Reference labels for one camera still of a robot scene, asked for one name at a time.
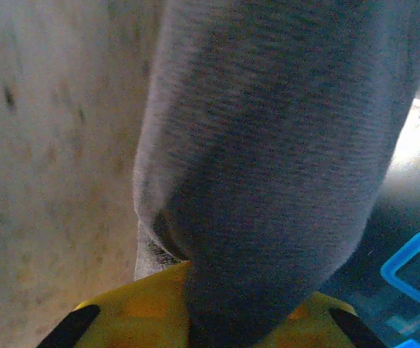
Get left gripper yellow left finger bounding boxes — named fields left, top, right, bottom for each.
left=37, top=260, right=193, bottom=348

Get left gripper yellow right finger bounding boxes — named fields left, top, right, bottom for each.
left=263, top=291, right=388, bottom=348

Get dark grey trousers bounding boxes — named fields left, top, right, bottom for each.
left=132, top=0, right=420, bottom=348

